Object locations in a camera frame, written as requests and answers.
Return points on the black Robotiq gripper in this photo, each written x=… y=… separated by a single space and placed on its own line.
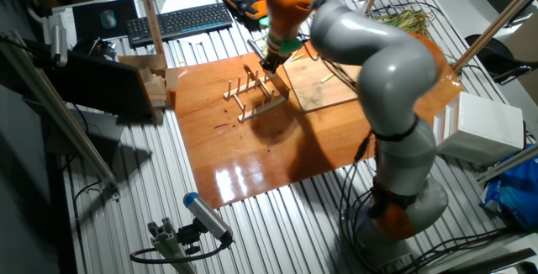
x=276 y=57

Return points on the steel cleaver knife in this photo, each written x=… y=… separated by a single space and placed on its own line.
x=279 y=85

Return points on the green garlic stalk piece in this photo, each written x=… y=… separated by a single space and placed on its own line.
x=328 y=78

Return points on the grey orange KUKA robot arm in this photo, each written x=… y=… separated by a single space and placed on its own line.
x=378 y=64

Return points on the pile of green garlic leaves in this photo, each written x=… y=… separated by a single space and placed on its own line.
x=407 y=22

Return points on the wooden peg dish rack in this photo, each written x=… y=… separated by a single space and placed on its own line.
x=252 y=112

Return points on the light wooden cutting board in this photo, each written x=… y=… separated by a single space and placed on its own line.
x=319 y=93

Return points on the large reddish wooden board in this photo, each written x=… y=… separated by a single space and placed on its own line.
x=252 y=160

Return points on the black computer keyboard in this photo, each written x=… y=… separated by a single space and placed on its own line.
x=180 y=22

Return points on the brown cardboard pieces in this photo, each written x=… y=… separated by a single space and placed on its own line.
x=155 y=85

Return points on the black mouse pad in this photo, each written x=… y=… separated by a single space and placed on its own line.
x=126 y=17

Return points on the black flat monitor panel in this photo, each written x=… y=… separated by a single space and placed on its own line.
x=105 y=85

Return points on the grey computer mouse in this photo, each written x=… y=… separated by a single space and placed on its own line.
x=108 y=19

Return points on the small black device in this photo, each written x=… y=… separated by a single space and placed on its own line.
x=94 y=47

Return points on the white plastic drawer box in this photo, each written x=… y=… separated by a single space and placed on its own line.
x=483 y=127

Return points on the black office chair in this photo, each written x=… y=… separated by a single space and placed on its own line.
x=496 y=53

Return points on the blue plastic bag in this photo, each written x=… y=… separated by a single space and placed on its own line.
x=517 y=190

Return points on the green printed wrist mount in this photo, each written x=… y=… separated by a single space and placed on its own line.
x=291 y=46

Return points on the wooden upright post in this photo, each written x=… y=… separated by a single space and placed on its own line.
x=149 y=13

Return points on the grey camera with blue cap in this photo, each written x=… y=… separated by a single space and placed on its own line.
x=206 y=215

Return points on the aluminium profile camera mount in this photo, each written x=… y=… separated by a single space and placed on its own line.
x=168 y=244

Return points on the silver camera on frame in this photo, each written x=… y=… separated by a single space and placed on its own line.
x=59 y=45

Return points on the slanted aluminium frame beam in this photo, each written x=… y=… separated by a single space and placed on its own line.
x=63 y=118

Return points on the slanted wooden frame beam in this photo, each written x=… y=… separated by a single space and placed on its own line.
x=504 y=11

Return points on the low aluminium frame beam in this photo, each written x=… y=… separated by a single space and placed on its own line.
x=504 y=164

